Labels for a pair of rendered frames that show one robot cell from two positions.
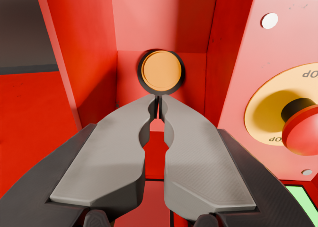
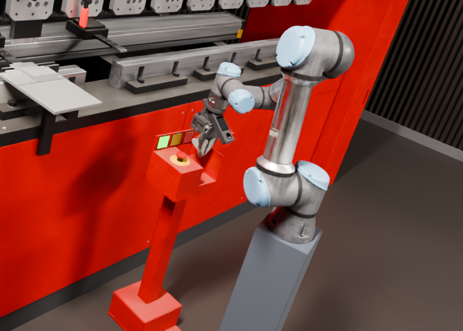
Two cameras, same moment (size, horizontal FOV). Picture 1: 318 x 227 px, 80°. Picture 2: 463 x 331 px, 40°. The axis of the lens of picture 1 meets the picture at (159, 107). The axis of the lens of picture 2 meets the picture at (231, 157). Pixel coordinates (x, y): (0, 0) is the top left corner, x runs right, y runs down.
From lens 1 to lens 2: 2.19 m
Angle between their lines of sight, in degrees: 48
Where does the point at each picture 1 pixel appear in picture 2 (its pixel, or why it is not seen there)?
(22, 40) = (223, 246)
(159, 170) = (145, 152)
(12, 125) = not seen: hidden behind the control
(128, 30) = (206, 176)
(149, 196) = (187, 138)
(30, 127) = not seen: hidden behind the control
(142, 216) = (189, 134)
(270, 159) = (169, 152)
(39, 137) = not seen: hidden behind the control
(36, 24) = (221, 259)
